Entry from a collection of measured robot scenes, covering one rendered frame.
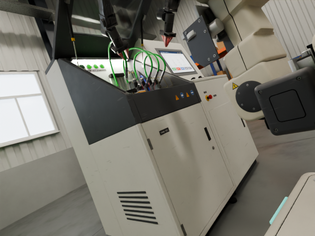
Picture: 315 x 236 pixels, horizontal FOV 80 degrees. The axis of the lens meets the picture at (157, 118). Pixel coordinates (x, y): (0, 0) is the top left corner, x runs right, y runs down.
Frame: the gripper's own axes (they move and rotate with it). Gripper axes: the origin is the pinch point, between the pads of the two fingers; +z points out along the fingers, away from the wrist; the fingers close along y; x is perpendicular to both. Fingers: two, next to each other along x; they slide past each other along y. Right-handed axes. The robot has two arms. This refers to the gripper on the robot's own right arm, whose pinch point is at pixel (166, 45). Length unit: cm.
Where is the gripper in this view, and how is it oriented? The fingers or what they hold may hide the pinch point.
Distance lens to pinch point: 136.7
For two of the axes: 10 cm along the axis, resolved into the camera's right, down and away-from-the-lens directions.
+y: -6.0, -5.2, 6.0
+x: -7.9, 2.9, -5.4
